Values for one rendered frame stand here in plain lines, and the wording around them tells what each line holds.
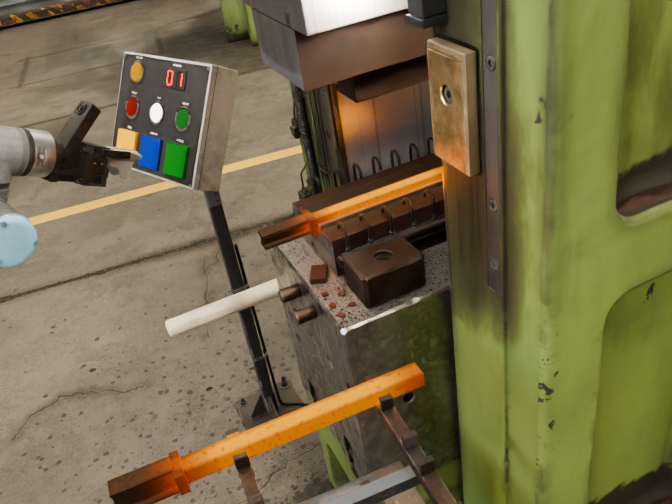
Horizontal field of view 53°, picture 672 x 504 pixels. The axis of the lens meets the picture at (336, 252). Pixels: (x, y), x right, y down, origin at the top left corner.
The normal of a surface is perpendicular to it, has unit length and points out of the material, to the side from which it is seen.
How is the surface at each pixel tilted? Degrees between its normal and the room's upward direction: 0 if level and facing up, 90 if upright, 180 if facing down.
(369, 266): 0
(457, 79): 90
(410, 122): 90
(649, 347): 90
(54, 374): 0
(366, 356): 90
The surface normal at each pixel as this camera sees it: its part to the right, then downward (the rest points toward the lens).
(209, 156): 0.76, 0.26
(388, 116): 0.42, 0.45
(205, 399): -0.15, -0.82
